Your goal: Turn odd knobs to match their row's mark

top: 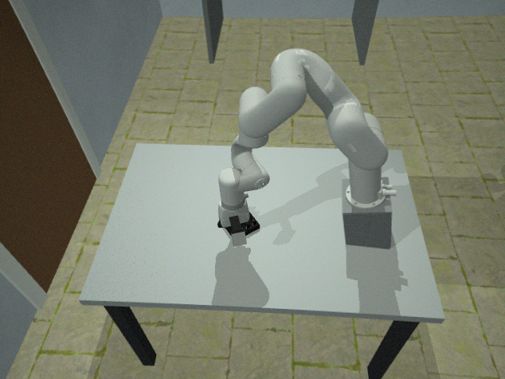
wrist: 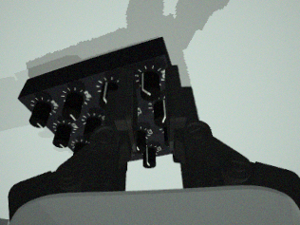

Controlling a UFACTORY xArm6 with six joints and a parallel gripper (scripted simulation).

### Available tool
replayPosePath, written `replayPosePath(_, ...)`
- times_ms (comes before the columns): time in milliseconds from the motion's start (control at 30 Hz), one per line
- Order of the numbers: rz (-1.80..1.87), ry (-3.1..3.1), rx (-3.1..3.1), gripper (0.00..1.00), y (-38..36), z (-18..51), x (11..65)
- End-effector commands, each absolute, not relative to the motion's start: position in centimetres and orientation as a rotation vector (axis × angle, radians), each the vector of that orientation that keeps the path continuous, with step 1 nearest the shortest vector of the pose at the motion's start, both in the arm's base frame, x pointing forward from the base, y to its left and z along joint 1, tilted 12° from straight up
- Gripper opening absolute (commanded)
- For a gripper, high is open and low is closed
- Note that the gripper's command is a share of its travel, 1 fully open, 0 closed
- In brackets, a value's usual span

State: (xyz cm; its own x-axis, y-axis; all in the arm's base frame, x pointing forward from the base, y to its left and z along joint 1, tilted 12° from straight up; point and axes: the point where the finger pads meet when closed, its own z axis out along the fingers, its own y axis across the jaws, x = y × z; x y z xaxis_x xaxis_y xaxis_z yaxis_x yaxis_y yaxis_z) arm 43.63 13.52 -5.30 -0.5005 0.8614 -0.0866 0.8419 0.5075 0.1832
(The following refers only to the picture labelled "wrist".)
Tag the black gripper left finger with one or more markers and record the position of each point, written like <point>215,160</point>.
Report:
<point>101,163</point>

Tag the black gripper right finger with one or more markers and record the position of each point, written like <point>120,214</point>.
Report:
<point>208,159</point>

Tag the black knob box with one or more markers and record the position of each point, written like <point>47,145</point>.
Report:
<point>76,90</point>

